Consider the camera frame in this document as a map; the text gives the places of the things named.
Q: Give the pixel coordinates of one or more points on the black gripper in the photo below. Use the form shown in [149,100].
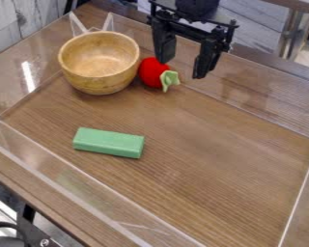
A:
[194,11]

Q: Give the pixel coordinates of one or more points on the red plush fruit green stem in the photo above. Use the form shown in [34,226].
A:
[158,75]

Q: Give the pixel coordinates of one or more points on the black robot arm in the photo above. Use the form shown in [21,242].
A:
[195,20]

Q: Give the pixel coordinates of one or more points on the wooden bowl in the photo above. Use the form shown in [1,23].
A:
[99,62]

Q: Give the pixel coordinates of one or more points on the metal table leg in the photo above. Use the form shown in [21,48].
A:
[295,35]

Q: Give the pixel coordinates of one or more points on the green rectangular block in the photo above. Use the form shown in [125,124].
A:
[109,142]

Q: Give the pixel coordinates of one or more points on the clear acrylic tray wall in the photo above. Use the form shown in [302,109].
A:
[222,180]

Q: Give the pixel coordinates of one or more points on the black table frame bracket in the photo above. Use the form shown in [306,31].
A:
[38,238]

